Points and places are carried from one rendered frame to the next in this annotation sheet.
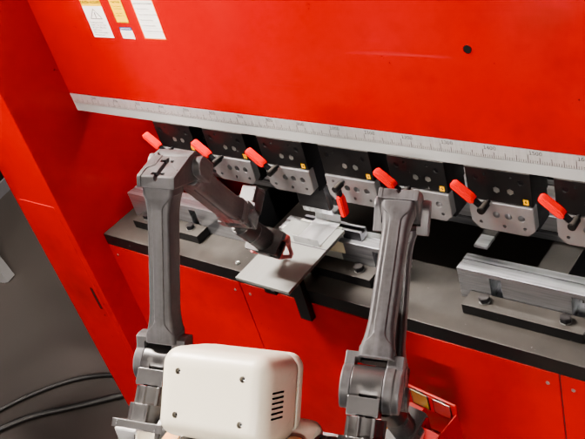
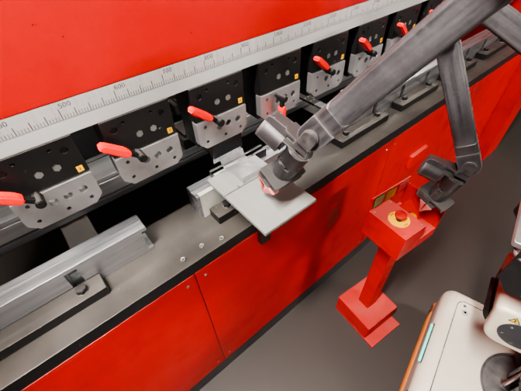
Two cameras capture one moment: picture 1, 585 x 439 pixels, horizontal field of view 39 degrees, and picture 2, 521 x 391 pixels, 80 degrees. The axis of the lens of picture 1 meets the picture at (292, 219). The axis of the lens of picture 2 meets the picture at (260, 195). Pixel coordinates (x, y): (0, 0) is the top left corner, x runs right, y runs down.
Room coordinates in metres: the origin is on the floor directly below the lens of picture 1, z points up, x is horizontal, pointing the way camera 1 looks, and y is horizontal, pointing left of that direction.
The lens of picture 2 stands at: (1.70, 0.66, 1.60)
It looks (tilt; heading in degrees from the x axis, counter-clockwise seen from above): 45 degrees down; 276
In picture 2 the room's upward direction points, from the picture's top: 3 degrees counter-clockwise
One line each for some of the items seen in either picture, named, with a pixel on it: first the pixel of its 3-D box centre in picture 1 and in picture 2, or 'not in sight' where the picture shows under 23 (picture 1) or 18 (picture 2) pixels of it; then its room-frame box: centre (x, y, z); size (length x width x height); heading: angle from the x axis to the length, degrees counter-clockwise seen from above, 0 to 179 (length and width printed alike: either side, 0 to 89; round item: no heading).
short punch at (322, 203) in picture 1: (314, 198); (225, 143); (1.87, -0.07, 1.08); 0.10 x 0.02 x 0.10; 44
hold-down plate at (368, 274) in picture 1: (330, 266); (252, 193); (1.80, -0.06, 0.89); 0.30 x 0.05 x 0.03; 44
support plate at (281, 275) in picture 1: (291, 254); (259, 190); (1.77, 0.03, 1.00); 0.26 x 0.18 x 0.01; 134
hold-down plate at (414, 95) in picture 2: not in sight; (415, 95); (1.11, -0.73, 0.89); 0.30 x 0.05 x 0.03; 44
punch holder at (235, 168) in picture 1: (238, 149); (139, 136); (2.03, 0.08, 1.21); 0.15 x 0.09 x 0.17; 44
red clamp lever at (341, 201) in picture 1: (342, 199); (280, 110); (1.72, -0.13, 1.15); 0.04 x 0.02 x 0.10; 134
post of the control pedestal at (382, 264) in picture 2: not in sight; (379, 271); (1.28, -0.10, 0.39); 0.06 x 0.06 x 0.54; 38
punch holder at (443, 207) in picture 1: (427, 178); (319, 61); (1.60, -0.33, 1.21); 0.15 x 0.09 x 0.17; 44
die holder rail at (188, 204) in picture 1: (189, 211); (51, 283); (2.27, 0.31, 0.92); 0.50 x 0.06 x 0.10; 44
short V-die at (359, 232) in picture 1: (333, 227); (239, 162); (1.85, -0.10, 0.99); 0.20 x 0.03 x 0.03; 44
